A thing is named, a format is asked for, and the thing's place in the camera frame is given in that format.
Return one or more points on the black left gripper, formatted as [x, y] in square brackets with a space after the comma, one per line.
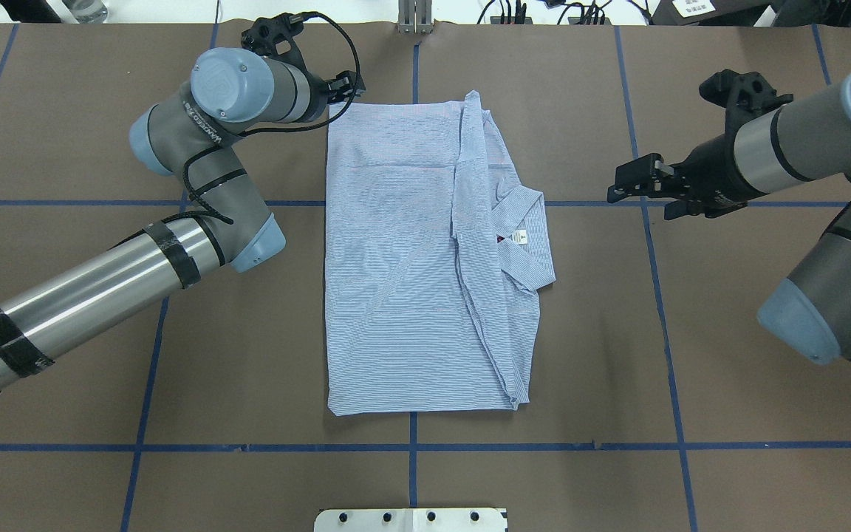
[316, 100]

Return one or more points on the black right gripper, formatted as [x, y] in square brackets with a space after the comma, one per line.
[710, 171]

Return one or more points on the blue striped button shirt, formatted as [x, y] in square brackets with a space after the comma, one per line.
[435, 254]

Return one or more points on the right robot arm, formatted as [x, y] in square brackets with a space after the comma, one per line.
[771, 142]

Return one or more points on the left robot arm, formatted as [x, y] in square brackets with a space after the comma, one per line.
[190, 136]

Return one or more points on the black device with label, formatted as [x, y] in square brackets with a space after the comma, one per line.
[708, 13]

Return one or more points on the clear water bottle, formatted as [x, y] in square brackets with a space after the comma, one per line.
[87, 11]

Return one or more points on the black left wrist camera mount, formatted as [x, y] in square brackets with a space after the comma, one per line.
[274, 38]

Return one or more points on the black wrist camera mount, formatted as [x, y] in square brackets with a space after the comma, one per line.
[274, 38]
[742, 96]

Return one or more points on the grey aluminium frame post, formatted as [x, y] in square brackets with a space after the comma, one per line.
[415, 17]

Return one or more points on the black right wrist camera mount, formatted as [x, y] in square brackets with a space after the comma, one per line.
[742, 96]

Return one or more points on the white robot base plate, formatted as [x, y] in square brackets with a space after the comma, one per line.
[412, 519]

